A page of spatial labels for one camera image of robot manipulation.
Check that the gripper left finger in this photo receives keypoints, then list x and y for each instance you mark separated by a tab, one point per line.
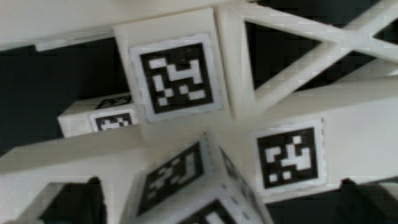
68	204

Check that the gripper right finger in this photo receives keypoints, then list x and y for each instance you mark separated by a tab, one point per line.
368	203

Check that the white chair back frame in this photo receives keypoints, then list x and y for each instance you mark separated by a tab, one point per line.
244	71

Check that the white tagged cube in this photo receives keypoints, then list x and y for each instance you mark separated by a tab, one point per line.
192	190

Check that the white chair leg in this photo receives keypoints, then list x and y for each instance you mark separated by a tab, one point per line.
98	114

